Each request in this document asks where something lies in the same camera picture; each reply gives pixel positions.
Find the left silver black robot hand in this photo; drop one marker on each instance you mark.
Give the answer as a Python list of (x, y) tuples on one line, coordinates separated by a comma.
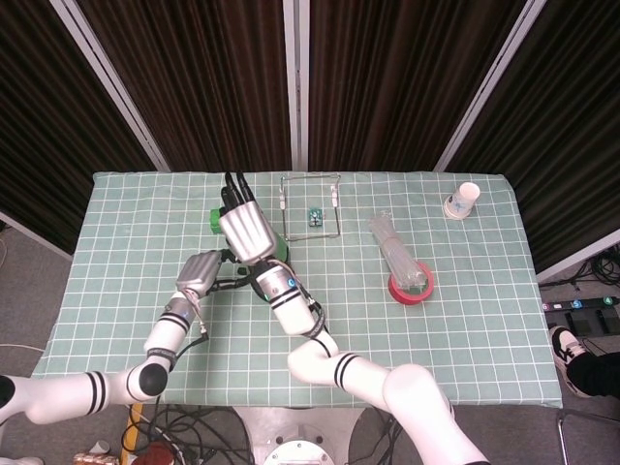
[(198, 271)]

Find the grey metal chair leg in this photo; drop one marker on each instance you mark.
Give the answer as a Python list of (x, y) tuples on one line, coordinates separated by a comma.
[(564, 436)]

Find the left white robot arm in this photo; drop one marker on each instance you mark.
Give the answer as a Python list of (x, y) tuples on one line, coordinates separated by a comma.
[(164, 334)]

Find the black power strip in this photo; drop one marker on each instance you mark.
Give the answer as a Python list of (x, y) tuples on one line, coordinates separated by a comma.
[(581, 303)]

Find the green toy building brick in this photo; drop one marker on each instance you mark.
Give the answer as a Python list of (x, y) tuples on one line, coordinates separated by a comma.
[(215, 220)]

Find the green white checkered tablecloth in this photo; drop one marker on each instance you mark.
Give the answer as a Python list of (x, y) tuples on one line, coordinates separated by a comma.
[(460, 315)]

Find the black foot pedal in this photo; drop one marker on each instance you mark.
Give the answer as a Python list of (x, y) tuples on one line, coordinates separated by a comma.
[(591, 322)]

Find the bundle of clear straws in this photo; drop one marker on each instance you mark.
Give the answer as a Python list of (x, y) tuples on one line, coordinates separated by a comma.
[(397, 247)]

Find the white black sneaker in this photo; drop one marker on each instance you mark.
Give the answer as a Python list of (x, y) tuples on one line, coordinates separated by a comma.
[(564, 346)]

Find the black trouser leg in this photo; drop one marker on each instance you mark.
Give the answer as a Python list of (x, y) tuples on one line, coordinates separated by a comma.
[(598, 375)]

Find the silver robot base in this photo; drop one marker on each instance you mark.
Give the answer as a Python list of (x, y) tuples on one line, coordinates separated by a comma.
[(295, 436)]

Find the white screen frame post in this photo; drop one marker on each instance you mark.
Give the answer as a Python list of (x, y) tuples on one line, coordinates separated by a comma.
[(111, 82), (296, 72), (494, 82)]

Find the white flower print paper cups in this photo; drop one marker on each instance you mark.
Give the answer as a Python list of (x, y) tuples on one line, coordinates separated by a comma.
[(460, 203)]

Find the yellow floor strip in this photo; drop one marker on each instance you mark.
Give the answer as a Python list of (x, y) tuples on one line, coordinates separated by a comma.
[(133, 426)]

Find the red tape roll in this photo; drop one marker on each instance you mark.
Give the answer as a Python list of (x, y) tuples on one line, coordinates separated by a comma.
[(407, 298)]

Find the green cloth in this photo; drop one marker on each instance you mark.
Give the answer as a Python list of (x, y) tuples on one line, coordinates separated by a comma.
[(282, 247)]

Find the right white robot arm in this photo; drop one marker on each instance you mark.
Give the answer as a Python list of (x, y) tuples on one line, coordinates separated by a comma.
[(295, 310)]

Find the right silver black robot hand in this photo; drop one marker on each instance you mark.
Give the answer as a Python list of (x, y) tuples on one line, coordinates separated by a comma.
[(247, 232)]

